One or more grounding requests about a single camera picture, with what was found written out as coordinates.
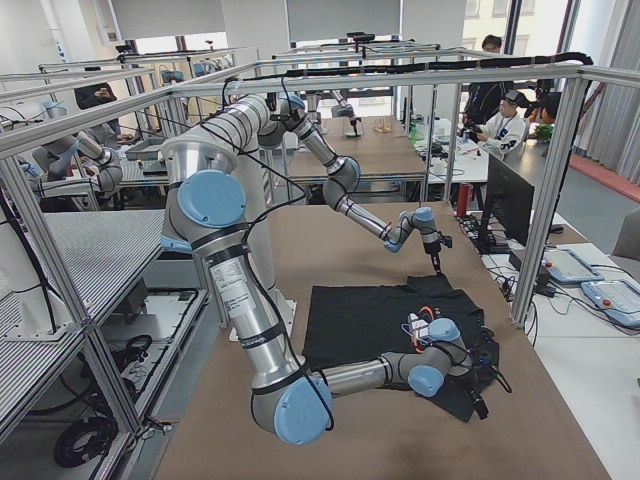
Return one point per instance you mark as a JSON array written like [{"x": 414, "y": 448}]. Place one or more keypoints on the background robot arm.
[{"x": 72, "y": 166}]

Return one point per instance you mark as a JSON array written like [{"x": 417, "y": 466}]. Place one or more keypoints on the standing person black jacket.
[{"x": 484, "y": 98}]

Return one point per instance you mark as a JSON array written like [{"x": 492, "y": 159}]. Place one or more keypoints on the black computer monitor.
[{"x": 509, "y": 199}]

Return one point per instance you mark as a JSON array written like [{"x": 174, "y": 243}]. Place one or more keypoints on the blue grey teach pendant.
[{"x": 566, "y": 267}]

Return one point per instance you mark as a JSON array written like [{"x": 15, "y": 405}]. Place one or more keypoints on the red thermos bottle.
[{"x": 464, "y": 196}]

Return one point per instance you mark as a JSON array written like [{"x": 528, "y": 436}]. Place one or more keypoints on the aluminium cage frame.
[{"x": 270, "y": 109}]

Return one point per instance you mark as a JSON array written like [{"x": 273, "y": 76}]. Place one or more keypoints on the black graphic t-shirt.
[{"x": 357, "y": 323}]

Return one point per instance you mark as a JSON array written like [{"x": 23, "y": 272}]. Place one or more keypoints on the striped grey work table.
[{"x": 104, "y": 253}]

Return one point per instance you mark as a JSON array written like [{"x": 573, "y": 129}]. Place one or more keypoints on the seated person white hoodie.
[{"x": 504, "y": 132}]

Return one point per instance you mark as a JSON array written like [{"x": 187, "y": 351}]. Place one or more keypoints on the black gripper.
[
  {"x": 430, "y": 248},
  {"x": 481, "y": 351}
]

